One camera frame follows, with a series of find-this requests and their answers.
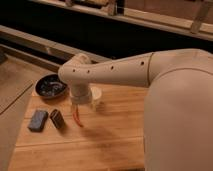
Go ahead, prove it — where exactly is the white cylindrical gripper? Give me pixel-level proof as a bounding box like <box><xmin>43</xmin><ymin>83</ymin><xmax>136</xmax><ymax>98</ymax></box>
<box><xmin>70</xmin><ymin>88</ymin><xmax>92</xmax><ymax>127</ymax></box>

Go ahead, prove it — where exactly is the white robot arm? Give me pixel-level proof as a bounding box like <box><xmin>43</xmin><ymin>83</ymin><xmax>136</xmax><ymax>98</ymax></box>
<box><xmin>58</xmin><ymin>49</ymin><xmax>213</xmax><ymax>171</ymax></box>

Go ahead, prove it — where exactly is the dark brown eraser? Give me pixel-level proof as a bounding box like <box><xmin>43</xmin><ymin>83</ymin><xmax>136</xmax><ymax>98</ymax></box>
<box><xmin>50</xmin><ymin>109</ymin><xmax>65</xmax><ymax>129</ymax></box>

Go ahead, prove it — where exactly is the small white cup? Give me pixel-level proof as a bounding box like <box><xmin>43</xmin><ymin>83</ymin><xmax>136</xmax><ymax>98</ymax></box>
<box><xmin>91</xmin><ymin>86</ymin><xmax>102</xmax><ymax>106</ymax></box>

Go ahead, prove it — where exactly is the black bowl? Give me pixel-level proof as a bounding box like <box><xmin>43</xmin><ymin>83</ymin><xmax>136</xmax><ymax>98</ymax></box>
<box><xmin>35</xmin><ymin>74</ymin><xmax>68</xmax><ymax>99</ymax></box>

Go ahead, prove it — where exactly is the wooden cutting board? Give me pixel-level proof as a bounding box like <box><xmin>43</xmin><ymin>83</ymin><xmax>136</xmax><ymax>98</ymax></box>
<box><xmin>8</xmin><ymin>85</ymin><xmax>147</xmax><ymax>171</ymax></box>

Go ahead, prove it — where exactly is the wooden shelf rail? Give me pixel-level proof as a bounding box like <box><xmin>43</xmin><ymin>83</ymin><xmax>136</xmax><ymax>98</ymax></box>
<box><xmin>0</xmin><ymin>24</ymin><xmax>113</xmax><ymax>73</ymax></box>

